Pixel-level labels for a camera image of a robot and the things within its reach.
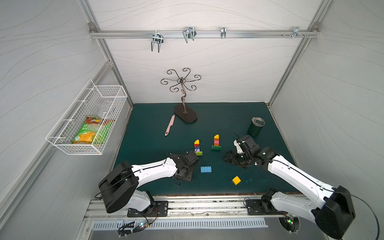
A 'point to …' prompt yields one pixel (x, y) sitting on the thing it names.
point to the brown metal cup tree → (183, 111)
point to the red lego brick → (196, 145)
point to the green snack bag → (95, 131)
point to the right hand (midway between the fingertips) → (227, 159)
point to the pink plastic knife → (170, 124)
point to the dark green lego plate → (218, 147)
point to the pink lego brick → (216, 142)
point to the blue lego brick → (197, 147)
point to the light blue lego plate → (206, 169)
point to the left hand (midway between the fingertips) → (187, 177)
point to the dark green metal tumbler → (257, 123)
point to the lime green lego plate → (199, 153)
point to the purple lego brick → (198, 150)
